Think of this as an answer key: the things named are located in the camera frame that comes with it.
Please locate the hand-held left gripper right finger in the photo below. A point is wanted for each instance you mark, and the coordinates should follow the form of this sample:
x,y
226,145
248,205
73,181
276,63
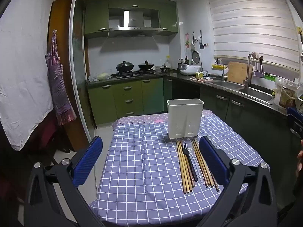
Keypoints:
x,y
213,163

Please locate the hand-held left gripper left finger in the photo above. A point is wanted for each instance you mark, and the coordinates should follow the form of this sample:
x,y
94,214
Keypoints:
x,y
87,160

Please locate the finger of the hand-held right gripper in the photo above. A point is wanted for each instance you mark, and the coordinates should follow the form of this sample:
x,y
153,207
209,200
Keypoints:
x,y
298,131
296,115

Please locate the translucent plastic spoon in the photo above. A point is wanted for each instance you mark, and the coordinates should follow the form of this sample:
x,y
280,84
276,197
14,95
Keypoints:
x,y
197,172

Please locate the white plastic utensil holder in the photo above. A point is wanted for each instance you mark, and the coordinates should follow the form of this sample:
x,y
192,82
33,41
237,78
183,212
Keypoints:
x,y
184,115

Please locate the person's right hand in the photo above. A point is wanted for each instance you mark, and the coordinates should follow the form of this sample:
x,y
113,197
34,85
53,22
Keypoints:
x,y
300,163

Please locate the clear plastic food bag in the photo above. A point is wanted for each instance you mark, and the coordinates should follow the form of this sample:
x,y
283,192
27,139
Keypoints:
x,y
285,92

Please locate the dark red chair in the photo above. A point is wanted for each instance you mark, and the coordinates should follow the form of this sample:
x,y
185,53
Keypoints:
x,y
54,134

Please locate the steel kitchen sink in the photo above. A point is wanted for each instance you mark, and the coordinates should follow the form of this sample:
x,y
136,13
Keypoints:
x,y
255,93

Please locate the green plastic basket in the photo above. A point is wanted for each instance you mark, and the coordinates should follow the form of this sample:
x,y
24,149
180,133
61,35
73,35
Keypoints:
x,y
269,76

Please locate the blue checked tablecloth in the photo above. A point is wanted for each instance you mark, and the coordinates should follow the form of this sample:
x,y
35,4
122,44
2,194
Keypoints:
x,y
142,165

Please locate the purple sink caddy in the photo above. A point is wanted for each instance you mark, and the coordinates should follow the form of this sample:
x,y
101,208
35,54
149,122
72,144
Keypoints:
x,y
258,74

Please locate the dark counter cabinets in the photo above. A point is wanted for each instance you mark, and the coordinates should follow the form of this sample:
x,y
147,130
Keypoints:
x,y
213,104

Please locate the green lower cabinets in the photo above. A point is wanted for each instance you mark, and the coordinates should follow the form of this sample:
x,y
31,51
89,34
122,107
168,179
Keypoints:
x,y
106,104

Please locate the green cabinets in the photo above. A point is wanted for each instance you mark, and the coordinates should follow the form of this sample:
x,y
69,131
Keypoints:
x,y
106,104
94,16

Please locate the tall steel faucet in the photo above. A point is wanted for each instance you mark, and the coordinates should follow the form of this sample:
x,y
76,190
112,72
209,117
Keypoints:
x,y
248,71

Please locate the pink patterned cloth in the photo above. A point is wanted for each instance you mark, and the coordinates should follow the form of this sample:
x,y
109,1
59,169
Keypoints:
x,y
139,118

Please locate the wooden cutting board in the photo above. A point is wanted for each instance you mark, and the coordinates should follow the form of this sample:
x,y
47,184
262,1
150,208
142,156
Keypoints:
x,y
236,73

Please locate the pink checked apron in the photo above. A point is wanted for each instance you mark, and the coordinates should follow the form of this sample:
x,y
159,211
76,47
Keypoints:
x,y
58,87

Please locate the pink dish cloth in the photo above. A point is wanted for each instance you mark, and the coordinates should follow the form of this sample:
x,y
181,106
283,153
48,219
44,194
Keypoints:
x,y
201,80

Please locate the small steel faucet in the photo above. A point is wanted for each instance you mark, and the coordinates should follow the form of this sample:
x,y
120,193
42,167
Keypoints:
x,y
223,73

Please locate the plastic bag with cabbage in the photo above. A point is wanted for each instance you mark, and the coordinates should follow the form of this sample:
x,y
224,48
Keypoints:
x,y
101,76

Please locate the sliding glass door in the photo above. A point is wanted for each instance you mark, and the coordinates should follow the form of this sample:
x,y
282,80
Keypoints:
x,y
78,75

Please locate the green cup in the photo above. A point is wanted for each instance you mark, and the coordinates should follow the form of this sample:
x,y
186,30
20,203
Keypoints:
x,y
198,75

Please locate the white mug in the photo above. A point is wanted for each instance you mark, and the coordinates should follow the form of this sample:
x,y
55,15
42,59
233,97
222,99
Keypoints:
x,y
205,73

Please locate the yellow green drain rack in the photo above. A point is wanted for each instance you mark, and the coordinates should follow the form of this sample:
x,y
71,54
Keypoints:
x,y
219,66

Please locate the white rice cooker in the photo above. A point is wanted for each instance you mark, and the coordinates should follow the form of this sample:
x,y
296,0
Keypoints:
x,y
189,69

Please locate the gas stove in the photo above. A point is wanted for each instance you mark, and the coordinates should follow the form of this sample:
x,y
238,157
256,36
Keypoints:
x,y
135,73

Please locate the white window blind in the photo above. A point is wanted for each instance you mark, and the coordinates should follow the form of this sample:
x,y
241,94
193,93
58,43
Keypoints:
x,y
251,26

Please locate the black wok with lid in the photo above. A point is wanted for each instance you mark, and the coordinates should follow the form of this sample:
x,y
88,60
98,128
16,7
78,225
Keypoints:
x,y
124,66

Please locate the dark glass bottles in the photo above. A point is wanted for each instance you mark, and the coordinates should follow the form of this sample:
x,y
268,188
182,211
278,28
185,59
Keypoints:
x,y
186,61

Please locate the small steel pot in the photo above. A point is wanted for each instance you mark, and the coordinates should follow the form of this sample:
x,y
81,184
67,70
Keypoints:
x,y
165,69

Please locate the white hanging sheet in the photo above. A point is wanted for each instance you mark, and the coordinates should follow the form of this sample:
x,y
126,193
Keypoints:
x,y
23,75

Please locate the clear plastic bottle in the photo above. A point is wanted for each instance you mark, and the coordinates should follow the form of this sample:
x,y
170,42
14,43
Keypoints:
x,y
167,61

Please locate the hanging black spatula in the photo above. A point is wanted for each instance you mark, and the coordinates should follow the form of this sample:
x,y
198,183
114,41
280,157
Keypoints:
x,y
201,45

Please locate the hanging ladle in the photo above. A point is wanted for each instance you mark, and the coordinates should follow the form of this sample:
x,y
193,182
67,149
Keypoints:
x,y
193,43

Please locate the pink hanging utensil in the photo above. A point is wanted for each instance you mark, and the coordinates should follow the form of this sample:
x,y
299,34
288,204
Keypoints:
x,y
187,41

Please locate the green upper cabinets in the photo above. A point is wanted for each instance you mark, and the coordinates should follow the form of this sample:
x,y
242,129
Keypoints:
x,y
94,16

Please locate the steel range hood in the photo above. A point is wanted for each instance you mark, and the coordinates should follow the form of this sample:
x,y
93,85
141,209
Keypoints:
x,y
132,20

